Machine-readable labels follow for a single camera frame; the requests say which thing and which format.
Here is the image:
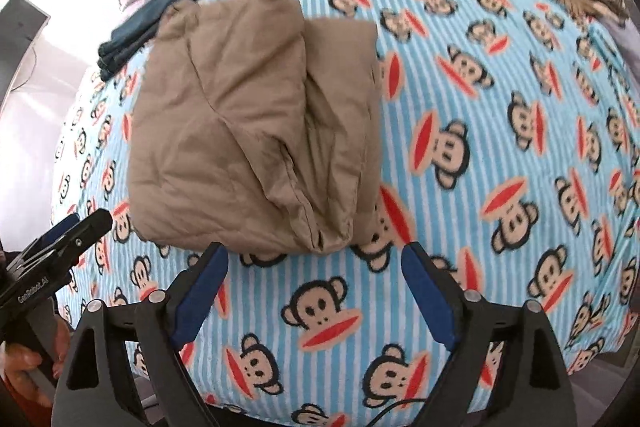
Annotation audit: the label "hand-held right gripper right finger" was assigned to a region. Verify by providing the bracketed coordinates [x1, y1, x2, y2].
[401, 241, 576, 427]

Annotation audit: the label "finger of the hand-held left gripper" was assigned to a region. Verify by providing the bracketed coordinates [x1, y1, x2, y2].
[22, 213, 81, 258]
[47, 208, 114, 265]

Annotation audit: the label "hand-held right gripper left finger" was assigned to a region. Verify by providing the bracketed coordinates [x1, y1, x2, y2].
[52, 241, 231, 427]

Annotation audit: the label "tan puffer jacket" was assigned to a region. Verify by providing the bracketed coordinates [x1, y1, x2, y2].
[127, 0, 385, 255]

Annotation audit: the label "person's left hand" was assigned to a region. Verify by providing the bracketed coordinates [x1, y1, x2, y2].
[0, 314, 73, 403]

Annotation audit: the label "grey box on floor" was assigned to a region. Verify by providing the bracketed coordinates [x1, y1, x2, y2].
[0, 0, 52, 92]

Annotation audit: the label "folded dark blue jeans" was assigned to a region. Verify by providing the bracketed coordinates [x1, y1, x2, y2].
[97, 0, 225, 82]

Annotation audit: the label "monkey print striped blanket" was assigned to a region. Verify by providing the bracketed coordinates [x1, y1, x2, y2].
[50, 0, 640, 427]

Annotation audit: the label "black cable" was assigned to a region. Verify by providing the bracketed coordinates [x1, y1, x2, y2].
[370, 399, 431, 427]

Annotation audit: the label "thin wall cable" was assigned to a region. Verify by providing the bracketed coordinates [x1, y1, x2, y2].
[10, 46, 40, 94]

